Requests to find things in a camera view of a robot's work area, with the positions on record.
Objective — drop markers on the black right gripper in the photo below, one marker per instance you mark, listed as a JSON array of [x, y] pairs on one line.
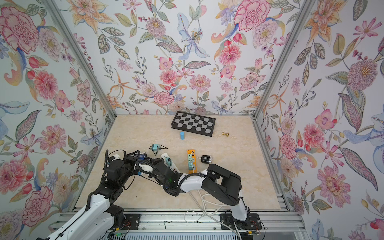
[[157, 163]]

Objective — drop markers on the teal usb charger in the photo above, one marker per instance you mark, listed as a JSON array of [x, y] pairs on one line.
[[168, 162], [155, 148]]

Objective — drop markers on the white power strip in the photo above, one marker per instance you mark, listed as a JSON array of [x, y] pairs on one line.
[[173, 167]]

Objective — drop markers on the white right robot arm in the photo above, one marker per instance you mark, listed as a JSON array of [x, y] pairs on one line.
[[222, 184]]

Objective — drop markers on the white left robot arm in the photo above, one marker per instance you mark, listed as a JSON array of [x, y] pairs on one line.
[[100, 215]]

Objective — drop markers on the orange power strip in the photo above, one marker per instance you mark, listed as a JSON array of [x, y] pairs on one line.
[[195, 171]]

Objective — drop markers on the green usb charger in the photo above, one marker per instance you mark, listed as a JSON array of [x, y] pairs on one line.
[[191, 157]]

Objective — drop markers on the black silver chessboard box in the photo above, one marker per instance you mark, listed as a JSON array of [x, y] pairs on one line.
[[193, 123]]

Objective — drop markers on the aluminium frame post left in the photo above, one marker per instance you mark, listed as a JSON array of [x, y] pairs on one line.
[[59, 20]]

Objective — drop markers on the aluminium frame post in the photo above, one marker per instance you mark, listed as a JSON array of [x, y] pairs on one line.
[[59, 20], [282, 59]]

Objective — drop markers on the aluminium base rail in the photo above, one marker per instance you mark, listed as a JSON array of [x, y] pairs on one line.
[[176, 225]]

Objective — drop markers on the aluminium frame post right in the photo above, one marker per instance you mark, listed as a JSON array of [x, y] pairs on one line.
[[282, 59]]

